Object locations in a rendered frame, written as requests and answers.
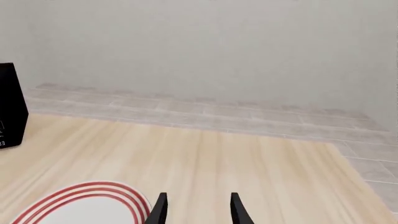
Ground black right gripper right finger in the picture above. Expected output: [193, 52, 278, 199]
[230, 192, 255, 224]

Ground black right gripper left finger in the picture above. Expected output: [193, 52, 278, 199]
[146, 192, 169, 224]

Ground white plate with red rings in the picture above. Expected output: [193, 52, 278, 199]
[6, 180, 154, 224]

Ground black printed box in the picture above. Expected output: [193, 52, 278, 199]
[0, 62, 30, 150]

